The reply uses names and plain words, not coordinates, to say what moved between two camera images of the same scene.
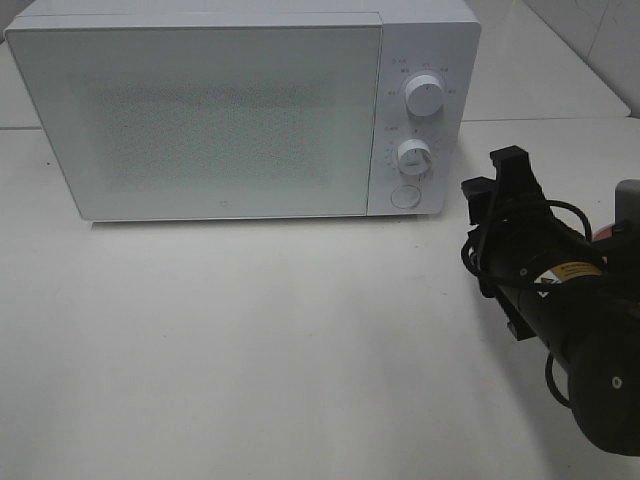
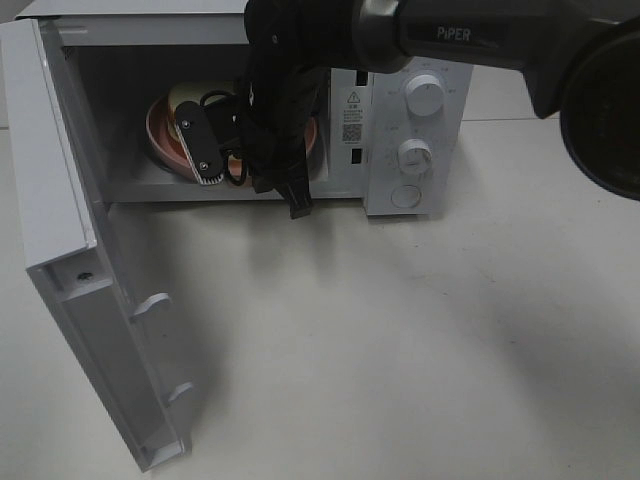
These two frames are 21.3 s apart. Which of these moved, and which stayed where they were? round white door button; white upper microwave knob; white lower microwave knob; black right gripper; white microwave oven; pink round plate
Moved: white microwave oven; pink round plate; black right gripper
Stayed: white upper microwave knob; round white door button; white lower microwave knob
